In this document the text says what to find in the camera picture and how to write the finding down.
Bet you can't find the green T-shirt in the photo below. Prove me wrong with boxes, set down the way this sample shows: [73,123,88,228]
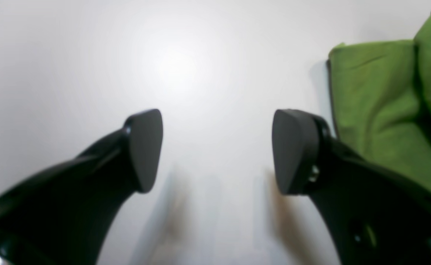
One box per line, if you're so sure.
[328,13,431,192]

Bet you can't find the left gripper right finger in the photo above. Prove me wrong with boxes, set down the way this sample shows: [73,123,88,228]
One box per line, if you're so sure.
[272,109,431,265]

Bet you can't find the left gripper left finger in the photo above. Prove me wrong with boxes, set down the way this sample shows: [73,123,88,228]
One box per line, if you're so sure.
[0,109,163,265]

